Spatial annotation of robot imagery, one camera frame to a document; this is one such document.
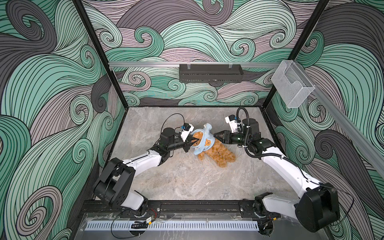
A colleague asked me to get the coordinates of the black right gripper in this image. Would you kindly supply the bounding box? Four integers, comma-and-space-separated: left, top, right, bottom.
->
214, 129, 253, 147

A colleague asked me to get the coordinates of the brown teddy bear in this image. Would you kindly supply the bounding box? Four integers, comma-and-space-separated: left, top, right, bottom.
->
193, 133, 236, 168

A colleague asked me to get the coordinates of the light blue bear hoodie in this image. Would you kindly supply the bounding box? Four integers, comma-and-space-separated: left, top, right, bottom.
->
191, 123, 216, 155

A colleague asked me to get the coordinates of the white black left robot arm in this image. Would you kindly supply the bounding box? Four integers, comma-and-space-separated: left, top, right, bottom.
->
93, 124, 197, 212

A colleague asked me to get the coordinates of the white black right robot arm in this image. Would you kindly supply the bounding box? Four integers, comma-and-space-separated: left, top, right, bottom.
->
214, 115, 340, 233

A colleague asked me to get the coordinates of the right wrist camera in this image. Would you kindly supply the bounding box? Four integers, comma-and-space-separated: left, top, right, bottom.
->
225, 115, 240, 133

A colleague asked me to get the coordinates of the black perforated wall tray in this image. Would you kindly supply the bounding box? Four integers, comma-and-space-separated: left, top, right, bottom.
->
179, 65, 244, 84

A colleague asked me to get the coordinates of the clear plastic wall holder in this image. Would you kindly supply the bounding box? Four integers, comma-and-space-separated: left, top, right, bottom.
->
272, 60, 315, 109

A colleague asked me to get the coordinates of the aluminium back wall rail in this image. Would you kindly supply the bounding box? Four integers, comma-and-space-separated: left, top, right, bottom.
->
108, 61, 280, 69

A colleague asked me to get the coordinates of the aluminium wall rail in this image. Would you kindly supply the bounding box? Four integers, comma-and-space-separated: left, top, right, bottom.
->
108, 61, 280, 69
295, 61, 384, 178

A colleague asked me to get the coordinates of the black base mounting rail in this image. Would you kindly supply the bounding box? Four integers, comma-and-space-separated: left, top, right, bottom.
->
79, 199, 319, 218

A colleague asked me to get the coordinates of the white slotted cable duct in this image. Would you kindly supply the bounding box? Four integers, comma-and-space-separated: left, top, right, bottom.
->
85, 220, 259, 232

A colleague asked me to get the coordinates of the aluminium right wall rail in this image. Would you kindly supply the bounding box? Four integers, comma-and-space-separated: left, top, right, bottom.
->
295, 61, 384, 178

